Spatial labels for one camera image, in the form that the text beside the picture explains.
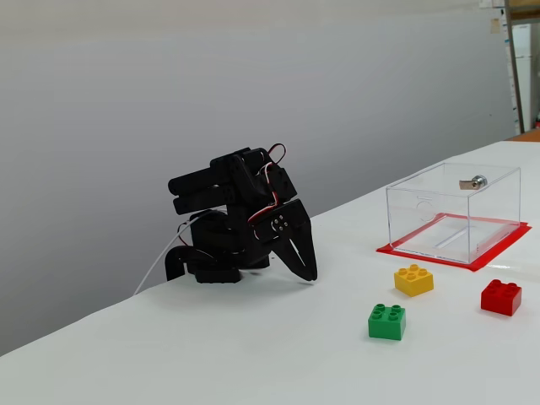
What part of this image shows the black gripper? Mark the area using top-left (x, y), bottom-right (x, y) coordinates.
top-left (248, 198), bottom-right (319, 283)

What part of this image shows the red tape frame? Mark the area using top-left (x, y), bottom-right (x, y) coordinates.
top-left (375, 213), bottom-right (532, 274)

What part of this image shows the grey metal shelf post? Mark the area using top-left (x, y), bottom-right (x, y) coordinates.
top-left (504, 0), bottom-right (527, 135)

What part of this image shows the silver box lock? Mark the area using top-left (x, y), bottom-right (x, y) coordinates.
top-left (458, 175), bottom-right (489, 192)

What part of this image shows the red white black servo cable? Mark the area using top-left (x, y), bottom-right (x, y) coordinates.
top-left (175, 219), bottom-right (192, 248)
top-left (247, 143), bottom-right (288, 225)

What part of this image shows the black table clamp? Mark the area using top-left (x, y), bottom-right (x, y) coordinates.
top-left (164, 246), bottom-right (195, 283)

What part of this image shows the transparent plastic box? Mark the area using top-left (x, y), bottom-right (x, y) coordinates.
top-left (386, 162), bottom-right (522, 266)

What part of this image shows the yellow lego brick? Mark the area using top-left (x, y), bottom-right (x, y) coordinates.
top-left (393, 263), bottom-right (435, 298)

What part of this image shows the red lego brick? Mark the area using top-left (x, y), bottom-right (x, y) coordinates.
top-left (480, 278), bottom-right (523, 317)

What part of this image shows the green lego brick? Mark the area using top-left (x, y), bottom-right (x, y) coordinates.
top-left (367, 303), bottom-right (408, 341)

